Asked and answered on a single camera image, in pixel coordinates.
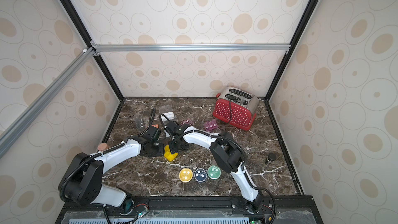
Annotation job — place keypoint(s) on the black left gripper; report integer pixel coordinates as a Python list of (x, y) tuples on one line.
[(160, 153)]

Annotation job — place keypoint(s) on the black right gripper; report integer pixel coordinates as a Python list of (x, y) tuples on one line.
[(172, 141)]

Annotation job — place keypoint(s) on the white pillbox with amber lid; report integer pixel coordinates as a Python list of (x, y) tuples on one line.
[(168, 154)]

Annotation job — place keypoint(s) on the yellow round pillbox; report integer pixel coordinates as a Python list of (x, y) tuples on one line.
[(185, 175)]

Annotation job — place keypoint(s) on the dark blue round pillbox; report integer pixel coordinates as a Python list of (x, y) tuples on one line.
[(200, 175)]

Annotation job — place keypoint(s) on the green round pillbox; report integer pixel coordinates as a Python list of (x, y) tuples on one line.
[(214, 172)]

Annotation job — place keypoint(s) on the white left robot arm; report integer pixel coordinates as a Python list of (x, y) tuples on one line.
[(82, 182)]

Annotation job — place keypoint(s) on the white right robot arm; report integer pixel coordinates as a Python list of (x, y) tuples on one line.
[(228, 154)]

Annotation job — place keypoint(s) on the purple pillbox left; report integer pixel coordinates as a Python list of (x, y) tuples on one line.
[(188, 121)]

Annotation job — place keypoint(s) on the purple pillbox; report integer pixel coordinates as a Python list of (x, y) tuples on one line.
[(212, 126), (188, 121)]

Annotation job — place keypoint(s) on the clear small pillbox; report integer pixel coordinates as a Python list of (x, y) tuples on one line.
[(140, 122)]

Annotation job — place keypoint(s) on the white pillbox clear lid rear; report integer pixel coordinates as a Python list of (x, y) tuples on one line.
[(167, 110)]

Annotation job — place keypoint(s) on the purple pillbox right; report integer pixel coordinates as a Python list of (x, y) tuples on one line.
[(212, 126)]

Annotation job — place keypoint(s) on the red and silver toaster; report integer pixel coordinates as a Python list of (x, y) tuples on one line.
[(236, 107)]

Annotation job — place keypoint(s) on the small black cap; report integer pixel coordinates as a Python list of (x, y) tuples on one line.
[(271, 157)]

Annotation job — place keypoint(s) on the aluminium frame crossbar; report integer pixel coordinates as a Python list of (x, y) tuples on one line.
[(191, 47)]

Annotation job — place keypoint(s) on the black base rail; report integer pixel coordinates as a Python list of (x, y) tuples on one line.
[(198, 210)]

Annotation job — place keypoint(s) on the aluminium frame side bar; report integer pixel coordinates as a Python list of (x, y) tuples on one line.
[(17, 128)]

